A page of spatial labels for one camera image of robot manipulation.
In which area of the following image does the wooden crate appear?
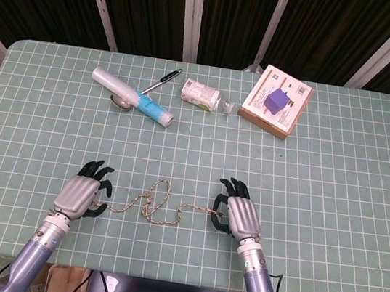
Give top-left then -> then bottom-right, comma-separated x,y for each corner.
29,261 -> 93,292

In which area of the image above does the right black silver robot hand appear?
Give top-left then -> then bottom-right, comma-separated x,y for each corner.
208,175 -> 270,243

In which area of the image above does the clear bottle white printed label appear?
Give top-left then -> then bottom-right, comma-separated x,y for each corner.
175,76 -> 240,118

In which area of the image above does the purple foam cube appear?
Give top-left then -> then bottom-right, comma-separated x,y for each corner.
261,85 -> 292,117

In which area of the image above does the green white grid tablecloth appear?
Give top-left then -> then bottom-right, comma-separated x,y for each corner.
0,34 -> 390,292

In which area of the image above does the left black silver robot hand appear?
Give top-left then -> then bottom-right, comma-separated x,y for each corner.
49,153 -> 118,224

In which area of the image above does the clear wrap roll blue label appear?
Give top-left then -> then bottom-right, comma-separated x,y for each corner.
86,65 -> 181,129

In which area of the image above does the dark brown backdrop curtain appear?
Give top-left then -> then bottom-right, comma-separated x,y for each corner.
0,0 -> 390,154

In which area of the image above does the metal spoon black handle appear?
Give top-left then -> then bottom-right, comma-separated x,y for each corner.
107,59 -> 184,119

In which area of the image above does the beige black braided rope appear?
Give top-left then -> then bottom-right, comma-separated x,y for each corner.
94,169 -> 229,235

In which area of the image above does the flat brown cardboard box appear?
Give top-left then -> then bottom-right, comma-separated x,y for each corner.
234,60 -> 318,144

